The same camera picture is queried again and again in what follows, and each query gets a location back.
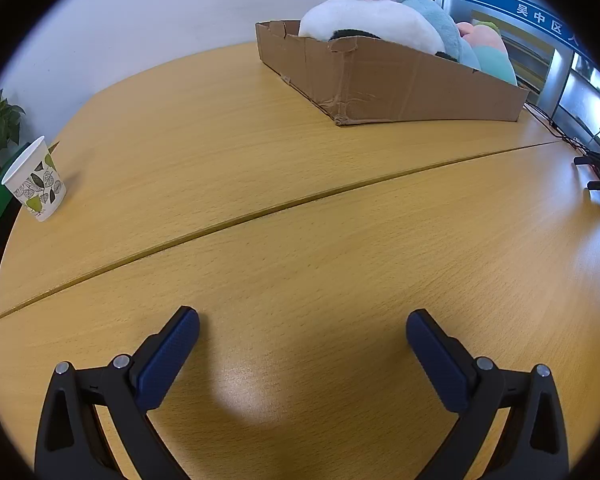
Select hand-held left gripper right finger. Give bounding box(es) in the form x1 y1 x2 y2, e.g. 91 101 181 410
406 309 571 480

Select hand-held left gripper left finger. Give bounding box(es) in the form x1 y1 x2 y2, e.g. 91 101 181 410
34 306 201 480

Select brown cardboard box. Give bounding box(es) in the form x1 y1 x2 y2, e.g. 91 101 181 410
255 20 531 127

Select pig plush toy teal shirt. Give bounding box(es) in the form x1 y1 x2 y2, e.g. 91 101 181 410
455 20 518 87

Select leaf print paper cup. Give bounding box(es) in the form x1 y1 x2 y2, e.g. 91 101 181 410
1 136 67 222

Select large green potted plant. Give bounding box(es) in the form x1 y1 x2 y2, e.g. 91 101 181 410
0 89 26 186

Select light blue plush toy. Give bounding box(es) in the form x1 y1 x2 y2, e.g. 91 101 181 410
391 0 482 71

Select white plush toy black ears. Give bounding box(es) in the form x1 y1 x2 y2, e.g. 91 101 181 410
298 0 461 59

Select blue window banner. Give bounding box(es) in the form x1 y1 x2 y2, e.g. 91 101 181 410
442 0 600 91

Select black cable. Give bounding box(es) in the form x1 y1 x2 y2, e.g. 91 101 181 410
525 102 600 157

